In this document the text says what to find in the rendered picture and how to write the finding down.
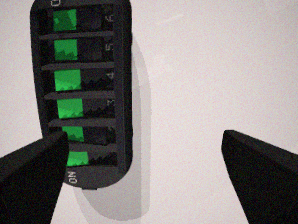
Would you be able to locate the dark grey controller unit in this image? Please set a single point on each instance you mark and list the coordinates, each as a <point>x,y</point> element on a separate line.
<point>82,63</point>

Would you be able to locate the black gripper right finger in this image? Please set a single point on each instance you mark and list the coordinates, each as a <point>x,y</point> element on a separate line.
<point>265,178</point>

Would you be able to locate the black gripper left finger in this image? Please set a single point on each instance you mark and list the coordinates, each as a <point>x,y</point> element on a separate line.
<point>31,179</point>

